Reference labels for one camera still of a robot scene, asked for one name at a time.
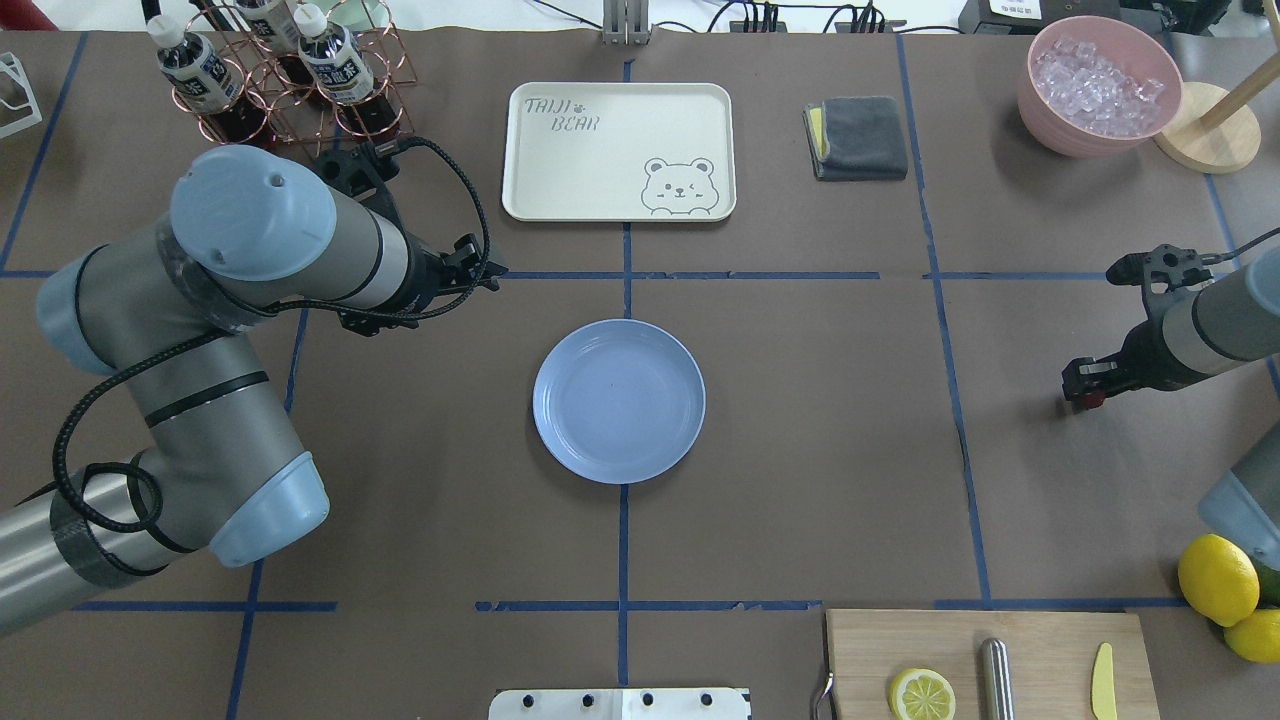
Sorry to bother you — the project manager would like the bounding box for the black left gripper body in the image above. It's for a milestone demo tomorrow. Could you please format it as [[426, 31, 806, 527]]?
[[399, 233, 509, 311]]

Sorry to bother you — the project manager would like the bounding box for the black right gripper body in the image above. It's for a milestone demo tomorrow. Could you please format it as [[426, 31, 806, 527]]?
[[1094, 320, 1211, 393]]

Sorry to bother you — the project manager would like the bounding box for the blue plate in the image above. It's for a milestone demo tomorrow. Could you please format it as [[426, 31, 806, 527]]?
[[531, 319, 707, 486]]

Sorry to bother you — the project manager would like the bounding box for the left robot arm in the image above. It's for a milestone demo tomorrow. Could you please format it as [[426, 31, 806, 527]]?
[[1, 145, 508, 634]]

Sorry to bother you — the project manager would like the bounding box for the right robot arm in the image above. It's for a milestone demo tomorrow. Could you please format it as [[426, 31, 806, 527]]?
[[1061, 251, 1279, 569]]

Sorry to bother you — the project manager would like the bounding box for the cream bear tray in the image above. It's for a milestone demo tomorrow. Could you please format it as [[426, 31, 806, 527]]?
[[502, 82, 737, 223]]

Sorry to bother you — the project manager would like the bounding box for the yellow lemon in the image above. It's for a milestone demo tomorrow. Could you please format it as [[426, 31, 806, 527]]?
[[1224, 609, 1279, 664], [1178, 534, 1260, 628]]

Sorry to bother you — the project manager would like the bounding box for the dark drink bottle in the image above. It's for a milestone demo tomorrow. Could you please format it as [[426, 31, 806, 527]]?
[[146, 14, 241, 115], [293, 3, 378, 106], [234, 1, 301, 55]]

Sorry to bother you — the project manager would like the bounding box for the wooden stand with round base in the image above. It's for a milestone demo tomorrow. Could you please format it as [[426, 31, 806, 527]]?
[[1155, 53, 1279, 174]]

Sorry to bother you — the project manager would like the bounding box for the green avocado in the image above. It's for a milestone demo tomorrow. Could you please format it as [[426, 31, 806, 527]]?
[[1253, 561, 1280, 609]]

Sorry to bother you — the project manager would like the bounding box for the wooden cutting board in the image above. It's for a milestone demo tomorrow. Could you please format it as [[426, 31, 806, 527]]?
[[815, 609, 1164, 720]]

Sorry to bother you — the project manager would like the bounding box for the pink bowl with ice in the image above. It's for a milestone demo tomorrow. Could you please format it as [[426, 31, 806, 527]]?
[[1018, 15, 1183, 158]]

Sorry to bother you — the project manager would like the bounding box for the yellow plastic knife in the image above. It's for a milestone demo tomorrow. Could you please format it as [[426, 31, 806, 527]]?
[[1091, 642, 1117, 720]]

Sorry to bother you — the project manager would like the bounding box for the steel rod with black tip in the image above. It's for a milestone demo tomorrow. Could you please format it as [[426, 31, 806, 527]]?
[[980, 637, 1016, 719]]

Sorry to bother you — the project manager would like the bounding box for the grey folded cloth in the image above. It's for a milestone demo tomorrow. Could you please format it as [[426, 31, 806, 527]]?
[[803, 96, 908, 182]]

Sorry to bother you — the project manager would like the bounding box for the lemon half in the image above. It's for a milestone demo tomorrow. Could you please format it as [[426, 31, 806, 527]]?
[[886, 667, 957, 719]]

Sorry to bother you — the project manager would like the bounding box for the black power strip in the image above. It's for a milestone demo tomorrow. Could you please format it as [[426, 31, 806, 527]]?
[[716, 5, 908, 35]]

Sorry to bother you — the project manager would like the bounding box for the copper wire bottle rack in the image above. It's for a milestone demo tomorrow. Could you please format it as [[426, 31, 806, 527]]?
[[142, 1, 419, 158]]

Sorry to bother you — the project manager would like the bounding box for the aluminium frame post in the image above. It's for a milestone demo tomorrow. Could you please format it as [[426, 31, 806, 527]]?
[[602, 0, 652, 46]]

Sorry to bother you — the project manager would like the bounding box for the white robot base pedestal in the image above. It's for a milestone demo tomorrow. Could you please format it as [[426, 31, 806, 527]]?
[[488, 687, 753, 719]]

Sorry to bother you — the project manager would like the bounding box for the white wire cup basket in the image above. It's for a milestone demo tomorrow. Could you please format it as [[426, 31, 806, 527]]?
[[1, 53, 44, 138]]

